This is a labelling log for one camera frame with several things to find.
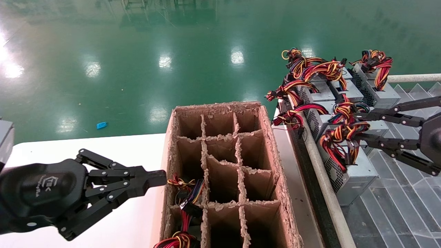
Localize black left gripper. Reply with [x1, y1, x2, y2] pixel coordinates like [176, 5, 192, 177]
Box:
[0, 149, 167, 241]

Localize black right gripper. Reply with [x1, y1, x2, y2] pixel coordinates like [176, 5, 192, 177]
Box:
[355, 96, 441, 176]

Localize grey patterned platform surface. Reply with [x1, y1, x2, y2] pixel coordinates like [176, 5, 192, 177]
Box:
[331, 82, 441, 248]

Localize black conveyor edge strip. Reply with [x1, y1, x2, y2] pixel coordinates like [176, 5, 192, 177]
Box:
[277, 100, 341, 248]

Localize brown cardboard divider grid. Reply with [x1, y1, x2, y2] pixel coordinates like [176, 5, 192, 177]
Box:
[176, 112, 276, 248]

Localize tall brown cardboard box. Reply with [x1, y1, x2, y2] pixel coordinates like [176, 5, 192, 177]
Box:
[152, 101, 304, 248]

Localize short white pipe rail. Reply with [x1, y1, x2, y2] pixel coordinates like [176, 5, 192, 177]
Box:
[388, 73, 441, 83]

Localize cables inside box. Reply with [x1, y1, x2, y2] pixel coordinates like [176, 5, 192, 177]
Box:
[154, 210, 203, 248]

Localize long white pipe rail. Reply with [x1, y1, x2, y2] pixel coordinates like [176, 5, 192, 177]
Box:
[301, 121, 357, 248]

